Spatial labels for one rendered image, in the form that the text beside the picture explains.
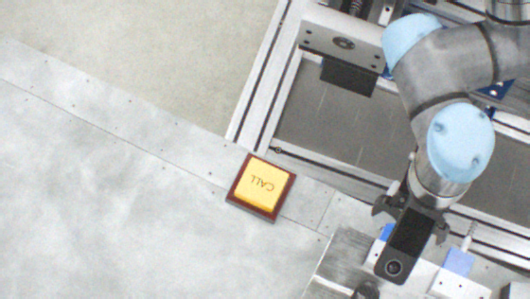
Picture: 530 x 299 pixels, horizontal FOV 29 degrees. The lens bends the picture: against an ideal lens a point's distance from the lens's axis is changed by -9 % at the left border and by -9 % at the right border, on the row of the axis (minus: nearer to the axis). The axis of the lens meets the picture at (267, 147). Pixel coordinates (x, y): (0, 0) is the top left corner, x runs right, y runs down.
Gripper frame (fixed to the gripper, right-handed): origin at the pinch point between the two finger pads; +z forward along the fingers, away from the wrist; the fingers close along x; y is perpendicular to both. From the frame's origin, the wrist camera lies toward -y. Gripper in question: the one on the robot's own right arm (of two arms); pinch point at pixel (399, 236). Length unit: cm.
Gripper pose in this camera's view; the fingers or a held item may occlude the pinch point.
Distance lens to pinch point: 144.5
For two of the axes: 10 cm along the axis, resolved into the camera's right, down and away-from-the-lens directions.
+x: -9.0, -4.2, 0.8
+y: 4.2, -8.5, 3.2
